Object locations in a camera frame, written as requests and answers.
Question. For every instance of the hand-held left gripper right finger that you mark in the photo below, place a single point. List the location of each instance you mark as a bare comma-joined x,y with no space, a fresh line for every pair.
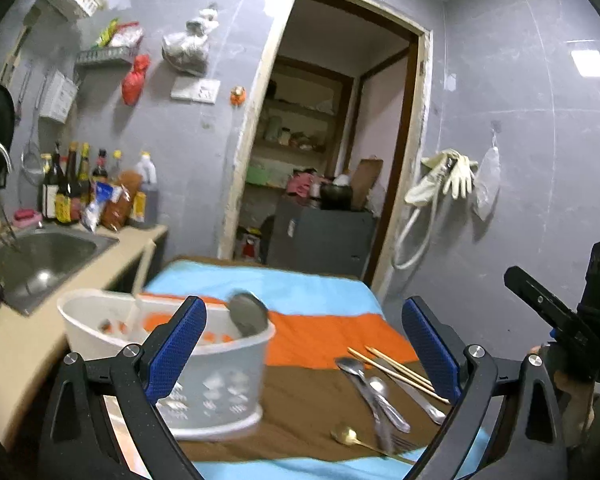
430,350

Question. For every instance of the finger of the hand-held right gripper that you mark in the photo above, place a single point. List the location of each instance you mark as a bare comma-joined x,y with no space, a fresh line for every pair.
535,297

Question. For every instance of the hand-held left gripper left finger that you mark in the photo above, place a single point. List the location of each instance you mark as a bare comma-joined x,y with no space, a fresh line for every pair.
180,345

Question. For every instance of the wooden chopstick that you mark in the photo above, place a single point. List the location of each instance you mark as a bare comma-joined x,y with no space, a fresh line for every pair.
400,369
395,374

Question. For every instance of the steel table knife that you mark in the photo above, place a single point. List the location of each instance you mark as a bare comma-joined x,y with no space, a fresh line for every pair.
415,395

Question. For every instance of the white plastic utensil basket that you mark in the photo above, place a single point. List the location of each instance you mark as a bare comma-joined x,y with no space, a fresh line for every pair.
230,360

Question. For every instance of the steel spoon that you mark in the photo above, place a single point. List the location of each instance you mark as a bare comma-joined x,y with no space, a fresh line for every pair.
351,366
380,390

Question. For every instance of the steel fork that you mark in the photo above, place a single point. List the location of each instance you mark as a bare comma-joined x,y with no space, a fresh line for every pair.
404,443

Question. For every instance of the gold spoon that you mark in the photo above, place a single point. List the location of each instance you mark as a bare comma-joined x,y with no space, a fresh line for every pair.
346,435

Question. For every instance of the person's right hand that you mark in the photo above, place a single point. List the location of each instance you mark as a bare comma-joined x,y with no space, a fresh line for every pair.
572,410

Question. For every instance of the steel ladle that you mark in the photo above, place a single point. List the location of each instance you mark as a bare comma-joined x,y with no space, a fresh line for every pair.
247,312

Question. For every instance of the striped blue orange brown blanket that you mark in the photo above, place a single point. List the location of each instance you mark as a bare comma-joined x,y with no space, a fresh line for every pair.
320,330

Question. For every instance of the red white container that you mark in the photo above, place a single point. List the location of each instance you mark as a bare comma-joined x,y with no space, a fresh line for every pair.
251,247

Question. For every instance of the clear hanging plastic bag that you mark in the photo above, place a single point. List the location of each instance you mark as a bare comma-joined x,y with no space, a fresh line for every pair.
487,185

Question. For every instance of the white rubber glove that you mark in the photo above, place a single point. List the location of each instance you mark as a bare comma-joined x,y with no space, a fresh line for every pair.
460,175
422,187

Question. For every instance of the beige kitchen counter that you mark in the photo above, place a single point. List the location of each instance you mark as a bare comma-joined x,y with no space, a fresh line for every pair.
25,345

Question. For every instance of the grey metal cabinet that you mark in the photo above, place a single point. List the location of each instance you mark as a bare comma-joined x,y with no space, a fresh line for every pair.
325,235

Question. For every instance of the brown food bag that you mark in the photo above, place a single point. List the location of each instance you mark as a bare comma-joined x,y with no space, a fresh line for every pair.
120,200

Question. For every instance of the large white vinegar jug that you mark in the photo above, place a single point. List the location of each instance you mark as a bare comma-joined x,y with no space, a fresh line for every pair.
146,190

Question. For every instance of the steel kitchen sink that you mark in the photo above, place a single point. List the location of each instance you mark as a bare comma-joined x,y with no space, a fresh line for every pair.
40,265

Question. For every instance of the blue white snack bag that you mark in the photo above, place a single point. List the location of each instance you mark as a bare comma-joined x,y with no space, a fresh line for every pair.
97,205

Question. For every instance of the black cooking pot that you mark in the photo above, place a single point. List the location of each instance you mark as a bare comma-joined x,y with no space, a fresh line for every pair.
336,195

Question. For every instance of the wooden cutting board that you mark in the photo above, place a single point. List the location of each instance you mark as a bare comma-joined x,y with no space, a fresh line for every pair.
366,177

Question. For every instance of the dark bottle orange label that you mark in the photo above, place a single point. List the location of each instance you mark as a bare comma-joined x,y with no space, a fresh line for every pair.
71,185

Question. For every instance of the small yellow cap bottle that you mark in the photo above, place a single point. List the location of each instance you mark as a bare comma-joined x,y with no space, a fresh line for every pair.
116,162

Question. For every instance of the red cap sauce bottle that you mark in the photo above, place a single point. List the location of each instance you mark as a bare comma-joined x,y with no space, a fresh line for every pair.
100,166

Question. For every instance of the pink soap dish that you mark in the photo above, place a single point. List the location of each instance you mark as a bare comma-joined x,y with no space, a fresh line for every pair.
27,217

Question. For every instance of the yellow cap sauce bottle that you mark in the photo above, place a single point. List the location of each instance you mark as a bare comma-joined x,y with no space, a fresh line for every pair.
85,170

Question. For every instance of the pink cloth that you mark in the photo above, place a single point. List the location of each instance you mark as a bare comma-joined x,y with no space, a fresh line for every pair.
300,182

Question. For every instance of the dark sauce bottle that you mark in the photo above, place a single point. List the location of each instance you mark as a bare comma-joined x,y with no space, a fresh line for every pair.
52,185

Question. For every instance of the wooden shelf unit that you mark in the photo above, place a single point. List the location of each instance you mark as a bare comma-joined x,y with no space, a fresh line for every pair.
300,110

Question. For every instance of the red plastic bag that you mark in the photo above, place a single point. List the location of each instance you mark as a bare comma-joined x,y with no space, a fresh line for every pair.
136,80

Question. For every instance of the white hanging box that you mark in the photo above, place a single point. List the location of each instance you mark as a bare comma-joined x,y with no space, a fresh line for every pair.
57,97

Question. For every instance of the white plastic bag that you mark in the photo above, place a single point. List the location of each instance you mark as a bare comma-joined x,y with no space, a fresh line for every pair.
187,42

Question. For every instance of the wooden door frame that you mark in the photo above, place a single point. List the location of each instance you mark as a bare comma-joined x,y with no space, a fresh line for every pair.
240,160

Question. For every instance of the white wall socket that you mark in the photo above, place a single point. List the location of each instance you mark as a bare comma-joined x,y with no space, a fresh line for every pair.
196,91

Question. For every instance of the orange wall hook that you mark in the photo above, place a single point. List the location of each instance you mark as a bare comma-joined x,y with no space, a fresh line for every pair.
237,95

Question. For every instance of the metal wall shelf rack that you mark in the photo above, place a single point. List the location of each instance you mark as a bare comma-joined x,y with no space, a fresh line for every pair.
105,54

